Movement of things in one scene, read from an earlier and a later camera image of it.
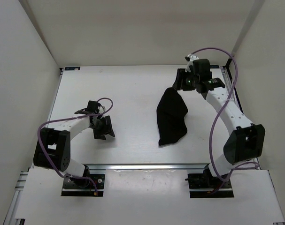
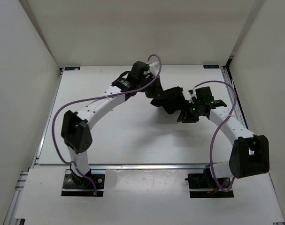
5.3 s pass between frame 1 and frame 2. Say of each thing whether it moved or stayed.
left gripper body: moved
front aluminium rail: stayed
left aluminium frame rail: stayed
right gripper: moved
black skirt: moved
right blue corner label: stayed
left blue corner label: stayed
